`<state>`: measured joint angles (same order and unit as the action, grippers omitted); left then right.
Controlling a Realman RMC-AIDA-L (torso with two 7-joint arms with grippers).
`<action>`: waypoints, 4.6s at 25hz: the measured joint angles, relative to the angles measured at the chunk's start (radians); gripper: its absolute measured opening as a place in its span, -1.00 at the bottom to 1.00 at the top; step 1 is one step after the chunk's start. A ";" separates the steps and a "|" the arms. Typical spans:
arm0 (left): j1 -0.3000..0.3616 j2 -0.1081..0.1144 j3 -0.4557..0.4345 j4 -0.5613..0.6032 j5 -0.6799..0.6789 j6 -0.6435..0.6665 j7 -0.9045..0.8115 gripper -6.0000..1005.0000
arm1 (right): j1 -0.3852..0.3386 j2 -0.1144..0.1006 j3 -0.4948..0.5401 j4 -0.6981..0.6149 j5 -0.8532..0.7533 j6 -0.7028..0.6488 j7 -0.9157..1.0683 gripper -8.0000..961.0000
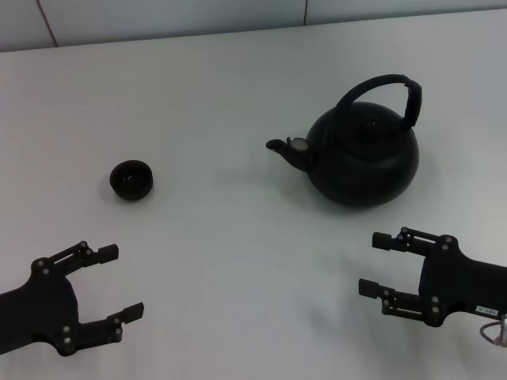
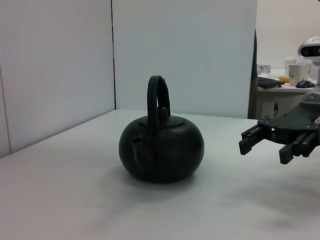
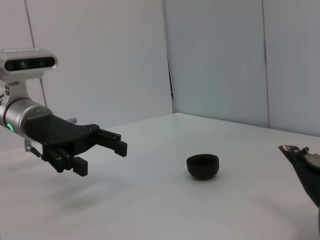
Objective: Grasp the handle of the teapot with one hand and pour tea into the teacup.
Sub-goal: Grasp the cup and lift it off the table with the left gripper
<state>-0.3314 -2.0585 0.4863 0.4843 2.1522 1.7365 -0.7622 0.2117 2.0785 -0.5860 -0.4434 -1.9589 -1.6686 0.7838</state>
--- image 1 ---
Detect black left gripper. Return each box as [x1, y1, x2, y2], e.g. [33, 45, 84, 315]
[0, 240, 145, 352]

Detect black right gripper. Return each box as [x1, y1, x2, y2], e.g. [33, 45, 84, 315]
[358, 226, 507, 329]

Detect small black teacup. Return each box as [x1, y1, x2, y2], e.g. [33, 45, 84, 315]
[109, 158, 155, 202]

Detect black round teapot with handle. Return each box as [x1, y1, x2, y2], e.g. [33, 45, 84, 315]
[264, 73, 423, 207]

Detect grey cable with metal plug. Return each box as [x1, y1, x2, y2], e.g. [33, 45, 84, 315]
[478, 314, 507, 344]

